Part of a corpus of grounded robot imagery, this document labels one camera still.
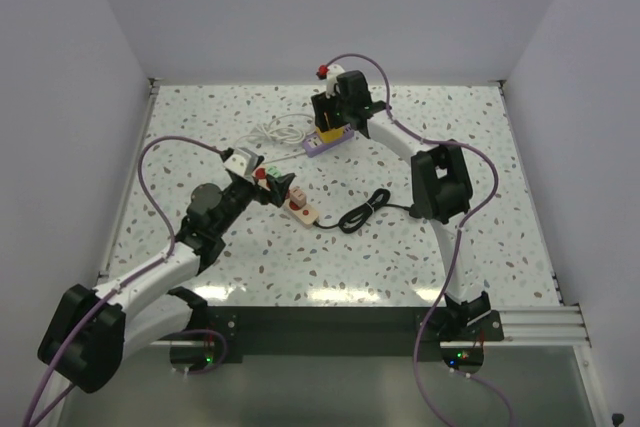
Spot green USB charger plug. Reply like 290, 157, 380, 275
265, 165, 282, 178

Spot pink brown USB charger plug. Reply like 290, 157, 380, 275
289, 187, 307, 210

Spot yellow cube socket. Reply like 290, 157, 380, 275
316, 124, 350, 144

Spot beige power strip red sockets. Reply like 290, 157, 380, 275
253, 167, 319, 228

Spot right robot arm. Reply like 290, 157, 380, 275
312, 64, 491, 340

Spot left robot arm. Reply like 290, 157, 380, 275
37, 149, 295, 393

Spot purple power strip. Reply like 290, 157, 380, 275
302, 127, 354, 158

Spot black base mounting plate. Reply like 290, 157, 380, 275
148, 305, 506, 366

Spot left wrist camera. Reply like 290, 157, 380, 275
223, 148, 256, 181

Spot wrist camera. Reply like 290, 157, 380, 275
223, 148, 256, 181
316, 63, 346, 98

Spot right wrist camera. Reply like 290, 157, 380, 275
316, 63, 346, 98

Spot white power cable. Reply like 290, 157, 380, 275
234, 114, 316, 166

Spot black power cable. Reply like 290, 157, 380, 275
313, 188, 416, 234

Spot aluminium rail frame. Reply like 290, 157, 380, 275
37, 77, 616, 427

